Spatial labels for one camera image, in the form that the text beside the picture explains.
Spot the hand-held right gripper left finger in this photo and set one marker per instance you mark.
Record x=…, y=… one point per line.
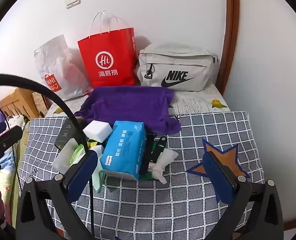
x=82, y=172

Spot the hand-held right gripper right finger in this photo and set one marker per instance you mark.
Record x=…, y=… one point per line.
x=218, y=177

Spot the green wipes pack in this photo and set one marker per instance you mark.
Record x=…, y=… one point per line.
x=78, y=153

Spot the white sponge block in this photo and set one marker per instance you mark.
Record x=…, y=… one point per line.
x=97, y=128

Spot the blue tissue pack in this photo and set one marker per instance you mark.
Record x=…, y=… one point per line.
x=124, y=150

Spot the green packet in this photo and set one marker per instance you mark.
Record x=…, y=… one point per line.
x=148, y=176

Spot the mint green cloth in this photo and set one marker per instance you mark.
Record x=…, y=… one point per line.
x=97, y=180

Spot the yellow black packet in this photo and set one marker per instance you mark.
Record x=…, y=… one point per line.
x=94, y=144

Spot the floral bedding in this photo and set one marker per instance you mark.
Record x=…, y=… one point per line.
x=9, y=175

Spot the black box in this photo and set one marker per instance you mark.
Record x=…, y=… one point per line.
x=67, y=135

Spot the grey checked bedsheet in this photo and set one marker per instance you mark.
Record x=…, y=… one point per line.
x=163, y=205

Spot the black long tool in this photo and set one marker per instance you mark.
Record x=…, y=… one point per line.
x=148, y=155

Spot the newspaper print sheet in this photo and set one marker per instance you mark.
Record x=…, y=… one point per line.
x=195, y=102

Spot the purple towel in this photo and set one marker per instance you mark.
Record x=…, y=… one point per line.
x=128, y=105

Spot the white plastic shopping bag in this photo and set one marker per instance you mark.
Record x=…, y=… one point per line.
x=55, y=62

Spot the red paper shopping bag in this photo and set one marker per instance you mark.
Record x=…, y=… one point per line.
x=107, y=57

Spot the beige waist bag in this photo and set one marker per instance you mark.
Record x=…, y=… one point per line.
x=178, y=65

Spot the brown wooden door frame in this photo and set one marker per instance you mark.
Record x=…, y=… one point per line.
x=229, y=30

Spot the white light switch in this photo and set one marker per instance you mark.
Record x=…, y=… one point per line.
x=72, y=0

